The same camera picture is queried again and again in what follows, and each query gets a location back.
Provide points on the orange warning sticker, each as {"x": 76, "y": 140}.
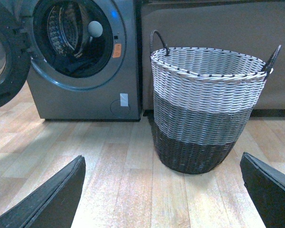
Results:
{"x": 117, "y": 51}

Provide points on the white tape strip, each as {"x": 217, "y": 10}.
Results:
{"x": 123, "y": 100}

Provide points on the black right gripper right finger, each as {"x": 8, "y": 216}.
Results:
{"x": 266, "y": 188}

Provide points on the grey front-load washing machine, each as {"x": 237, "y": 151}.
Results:
{"x": 60, "y": 28}

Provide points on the grey dryer ball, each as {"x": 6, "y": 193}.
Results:
{"x": 95, "y": 29}

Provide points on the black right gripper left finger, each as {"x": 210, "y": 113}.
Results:
{"x": 53, "y": 204}

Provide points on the woven white grey black basket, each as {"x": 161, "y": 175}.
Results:
{"x": 203, "y": 98}

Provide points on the round washing machine door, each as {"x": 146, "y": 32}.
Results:
{"x": 14, "y": 55}

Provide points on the dark blue garment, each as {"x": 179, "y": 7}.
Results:
{"x": 72, "y": 66}

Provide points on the brown couch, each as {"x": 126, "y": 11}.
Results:
{"x": 253, "y": 27}

